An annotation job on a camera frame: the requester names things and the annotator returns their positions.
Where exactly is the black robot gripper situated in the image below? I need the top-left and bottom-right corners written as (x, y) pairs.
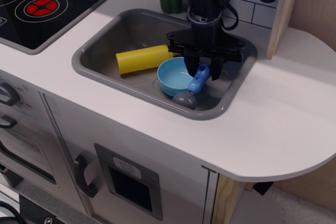
top-left (166, 11), bottom-right (245, 81)

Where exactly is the blue handled grey spoon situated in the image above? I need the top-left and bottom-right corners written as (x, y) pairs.
top-left (172, 63), bottom-right (211, 110)

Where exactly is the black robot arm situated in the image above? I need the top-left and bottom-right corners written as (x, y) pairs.
top-left (167, 0), bottom-right (245, 80)

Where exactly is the light blue plastic bowl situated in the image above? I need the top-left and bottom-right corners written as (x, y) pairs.
top-left (157, 57), bottom-right (193, 97)

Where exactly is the grey toy sink basin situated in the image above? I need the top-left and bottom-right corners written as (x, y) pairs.
top-left (72, 9), bottom-right (257, 120)

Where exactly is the yellow plastic cylinder bottle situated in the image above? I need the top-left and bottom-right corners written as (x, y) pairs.
top-left (115, 45), bottom-right (180, 74)

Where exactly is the grey ice dispenser panel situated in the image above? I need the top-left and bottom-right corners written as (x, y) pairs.
top-left (95, 144), bottom-right (163, 221)

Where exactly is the white toy cabinet door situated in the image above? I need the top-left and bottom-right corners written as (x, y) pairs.
top-left (45, 95), bottom-right (217, 223)

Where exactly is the black toy stovetop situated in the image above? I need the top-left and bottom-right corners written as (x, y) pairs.
top-left (1, 0), bottom-right (106, 55)

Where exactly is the white toy oven door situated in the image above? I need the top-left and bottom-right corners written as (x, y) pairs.
top-left (0, 113), bottom-right (66, 190)

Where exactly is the grey oven knob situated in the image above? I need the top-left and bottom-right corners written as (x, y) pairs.
top-left (1, 82), bottom-right (22, 106)

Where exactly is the light wooden side post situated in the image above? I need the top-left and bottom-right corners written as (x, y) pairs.
top-left (266, 0), bottom-right (295, 59)

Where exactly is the dark grey cabinet handle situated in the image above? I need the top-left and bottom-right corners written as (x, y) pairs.
top-left (73, 154), bottom-right (99, 198)

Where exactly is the grey oven door handle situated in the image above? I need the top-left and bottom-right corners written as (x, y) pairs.
top-left (0, 115), bottom-right (17, 129)

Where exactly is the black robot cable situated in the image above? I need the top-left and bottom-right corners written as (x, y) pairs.
top-left (0, 200), bottom-right (23, 224)

